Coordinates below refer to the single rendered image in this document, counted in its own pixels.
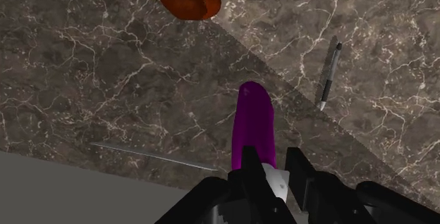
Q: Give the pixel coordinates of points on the purple and white oblong tool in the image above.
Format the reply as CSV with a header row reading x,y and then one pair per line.
x,y
253,123

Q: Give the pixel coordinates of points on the thin grey flat strip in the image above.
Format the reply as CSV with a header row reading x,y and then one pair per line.
x,y
154,156

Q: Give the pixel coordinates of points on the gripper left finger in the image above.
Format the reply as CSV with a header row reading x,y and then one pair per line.
x,y
251,182

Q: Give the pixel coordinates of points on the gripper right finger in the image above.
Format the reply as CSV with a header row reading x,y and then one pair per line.
x,y
319,195

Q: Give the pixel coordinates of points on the grey and black pen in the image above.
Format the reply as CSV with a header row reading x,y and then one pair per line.
x,y
329,79

